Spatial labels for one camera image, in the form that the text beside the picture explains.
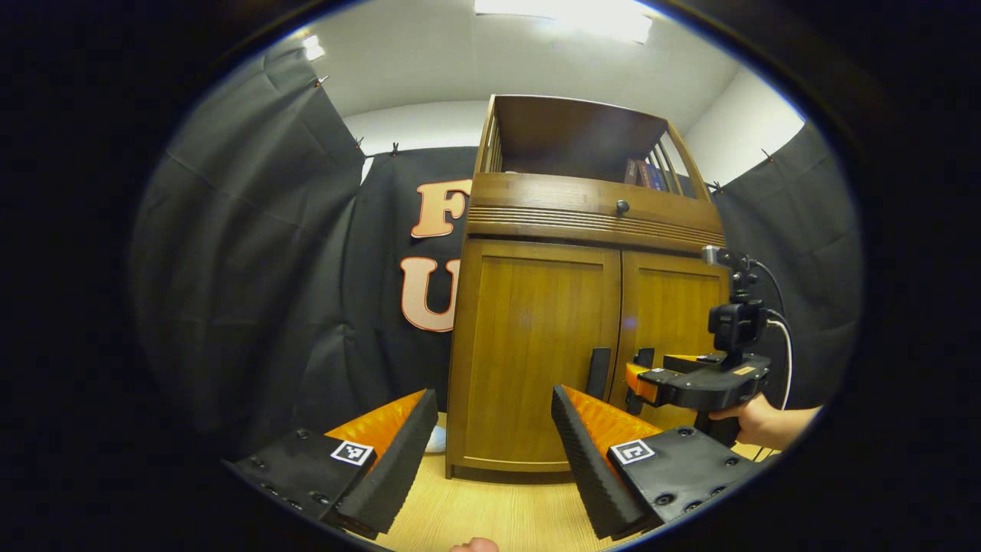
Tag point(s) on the wooden drawer with black knob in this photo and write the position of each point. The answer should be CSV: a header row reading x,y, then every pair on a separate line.
x,y
552,201

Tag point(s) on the small white object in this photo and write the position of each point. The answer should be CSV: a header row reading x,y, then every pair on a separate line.
x,y
435,438

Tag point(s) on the black backdrop cloth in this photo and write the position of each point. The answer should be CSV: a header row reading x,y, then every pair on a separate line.
x,y
253,268

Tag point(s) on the dark red shelf book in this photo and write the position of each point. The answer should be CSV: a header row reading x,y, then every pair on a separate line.
x,y
644,174

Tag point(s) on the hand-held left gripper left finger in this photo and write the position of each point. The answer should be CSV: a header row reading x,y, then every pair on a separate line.
x,y
398,471

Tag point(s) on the brown shelf book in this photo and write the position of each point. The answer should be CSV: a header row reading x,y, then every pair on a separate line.
x,y
630,172

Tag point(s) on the wooden cabinet door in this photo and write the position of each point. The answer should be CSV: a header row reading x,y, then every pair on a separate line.
x,y
529,345
667,307

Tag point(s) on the large ceiling light panel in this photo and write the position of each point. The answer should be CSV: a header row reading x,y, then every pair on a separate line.
x,y
567,15

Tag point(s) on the small ceiling light panel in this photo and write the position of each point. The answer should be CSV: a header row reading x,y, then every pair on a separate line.
x,y
313,47

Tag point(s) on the wooden double-door shoe cabinet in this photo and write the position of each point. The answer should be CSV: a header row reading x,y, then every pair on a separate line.
x,y
567,138

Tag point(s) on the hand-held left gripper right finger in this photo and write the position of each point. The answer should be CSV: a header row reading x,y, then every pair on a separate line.
x,y
586,468

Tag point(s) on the blue shelf book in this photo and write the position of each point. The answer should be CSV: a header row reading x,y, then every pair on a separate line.
x,y
656,176

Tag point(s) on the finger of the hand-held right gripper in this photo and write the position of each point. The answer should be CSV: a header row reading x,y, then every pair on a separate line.
x,y
690,359
636,382

